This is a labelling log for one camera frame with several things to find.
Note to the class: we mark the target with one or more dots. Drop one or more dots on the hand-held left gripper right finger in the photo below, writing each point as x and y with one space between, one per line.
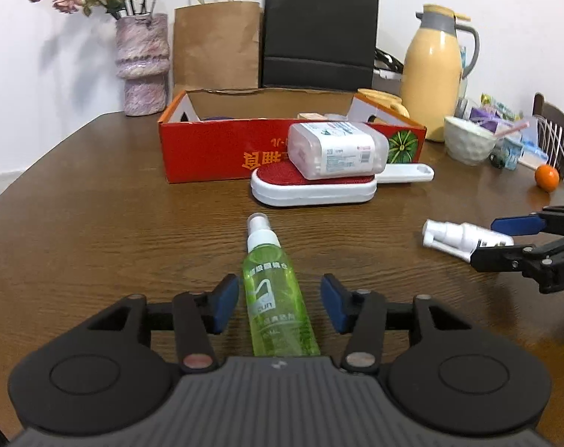
333 305

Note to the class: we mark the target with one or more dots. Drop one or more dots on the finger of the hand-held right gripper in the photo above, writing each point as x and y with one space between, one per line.
500 257
514 224

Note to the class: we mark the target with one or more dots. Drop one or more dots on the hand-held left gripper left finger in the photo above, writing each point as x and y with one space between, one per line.
225 303

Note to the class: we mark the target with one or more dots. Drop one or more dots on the white spray bottle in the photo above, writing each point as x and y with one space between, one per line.
454 237

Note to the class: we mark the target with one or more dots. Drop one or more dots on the green spray bottle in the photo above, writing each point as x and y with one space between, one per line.
277 298

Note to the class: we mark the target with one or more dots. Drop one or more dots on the red cardboard box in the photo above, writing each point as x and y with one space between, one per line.
216 153

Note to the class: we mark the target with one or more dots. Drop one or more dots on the blue round lid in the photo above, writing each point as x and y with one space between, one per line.
216 118

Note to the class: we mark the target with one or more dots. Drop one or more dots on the small yellow box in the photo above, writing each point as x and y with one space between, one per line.
310 115

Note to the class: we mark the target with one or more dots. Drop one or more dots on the orange fruit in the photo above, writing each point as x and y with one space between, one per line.
547 178

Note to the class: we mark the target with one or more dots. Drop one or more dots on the small teal box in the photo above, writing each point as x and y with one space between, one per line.
513 153

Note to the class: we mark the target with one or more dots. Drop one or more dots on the white dimpled bowl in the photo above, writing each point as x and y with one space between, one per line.
468 142

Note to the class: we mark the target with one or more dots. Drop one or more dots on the pink spoon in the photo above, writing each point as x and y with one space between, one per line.
512 129

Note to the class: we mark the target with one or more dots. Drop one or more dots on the dark wooden chair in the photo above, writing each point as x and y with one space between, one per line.
554 125

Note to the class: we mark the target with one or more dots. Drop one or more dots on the purple packet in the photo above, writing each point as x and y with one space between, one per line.
484 118

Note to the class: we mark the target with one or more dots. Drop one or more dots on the white lint brush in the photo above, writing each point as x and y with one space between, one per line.
309 193

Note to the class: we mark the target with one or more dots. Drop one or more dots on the colourful candy packet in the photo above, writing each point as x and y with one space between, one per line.
498 105

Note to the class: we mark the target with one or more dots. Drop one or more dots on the clear cotton swab box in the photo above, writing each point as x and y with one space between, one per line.
337 149

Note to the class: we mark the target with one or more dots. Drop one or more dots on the yellow thermos jug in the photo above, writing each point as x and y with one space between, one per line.
430 79

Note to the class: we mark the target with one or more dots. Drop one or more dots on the white charger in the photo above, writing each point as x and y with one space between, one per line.
386 74

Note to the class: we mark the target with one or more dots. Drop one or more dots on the purple textured vase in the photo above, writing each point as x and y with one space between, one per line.
142 60

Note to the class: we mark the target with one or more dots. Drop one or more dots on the brown paper bag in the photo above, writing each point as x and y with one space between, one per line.
216 46

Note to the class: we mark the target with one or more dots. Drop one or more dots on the black paper bag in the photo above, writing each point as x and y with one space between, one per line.
319 32

